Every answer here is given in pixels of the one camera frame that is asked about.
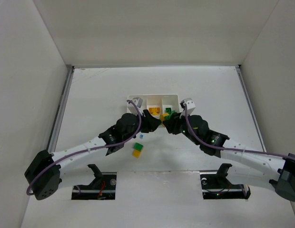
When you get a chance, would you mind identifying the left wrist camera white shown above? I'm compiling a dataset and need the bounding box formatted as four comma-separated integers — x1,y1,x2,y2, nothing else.
132,97,143,108

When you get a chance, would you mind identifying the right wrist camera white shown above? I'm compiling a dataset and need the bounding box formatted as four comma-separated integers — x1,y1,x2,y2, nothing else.
180,98,196,116

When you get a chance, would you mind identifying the white three-compartment container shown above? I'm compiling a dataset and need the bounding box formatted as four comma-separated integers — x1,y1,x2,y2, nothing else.
127,94,181,131

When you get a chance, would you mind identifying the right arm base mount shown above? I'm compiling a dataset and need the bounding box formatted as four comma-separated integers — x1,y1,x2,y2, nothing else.
200,163,251,200

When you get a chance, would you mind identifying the right aluminium table rail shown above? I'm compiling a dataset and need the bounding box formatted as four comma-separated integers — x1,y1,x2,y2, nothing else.
235,65,266,152

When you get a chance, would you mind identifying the orange lego brick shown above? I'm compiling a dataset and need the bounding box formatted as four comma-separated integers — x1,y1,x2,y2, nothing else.
148,107,160,116

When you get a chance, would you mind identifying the left aluminium table rail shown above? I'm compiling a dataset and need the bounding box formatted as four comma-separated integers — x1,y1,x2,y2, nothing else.
46,65,75,153

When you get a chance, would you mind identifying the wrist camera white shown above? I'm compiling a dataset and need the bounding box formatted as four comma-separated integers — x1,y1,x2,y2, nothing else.
132,97,143,108
180,98,196,116

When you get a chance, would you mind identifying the aluminium table rail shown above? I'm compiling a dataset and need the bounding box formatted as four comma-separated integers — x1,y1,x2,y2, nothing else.
235,65,266,152
46,65,75,153

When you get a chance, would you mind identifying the green yellow lego stack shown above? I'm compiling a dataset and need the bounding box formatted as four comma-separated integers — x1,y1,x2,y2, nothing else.
132,142,144,158
159,112,175,122

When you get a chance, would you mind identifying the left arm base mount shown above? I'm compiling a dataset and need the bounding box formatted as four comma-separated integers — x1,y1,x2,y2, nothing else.
71,164,117,200

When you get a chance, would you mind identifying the green lego brick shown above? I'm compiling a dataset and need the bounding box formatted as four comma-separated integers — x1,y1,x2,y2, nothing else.
165,107,175,115

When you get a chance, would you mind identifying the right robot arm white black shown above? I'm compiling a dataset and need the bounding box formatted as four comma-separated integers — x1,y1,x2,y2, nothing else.
163,113,295,202

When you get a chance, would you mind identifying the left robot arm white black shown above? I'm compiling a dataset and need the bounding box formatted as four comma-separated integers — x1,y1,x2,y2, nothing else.
24,110,161,200

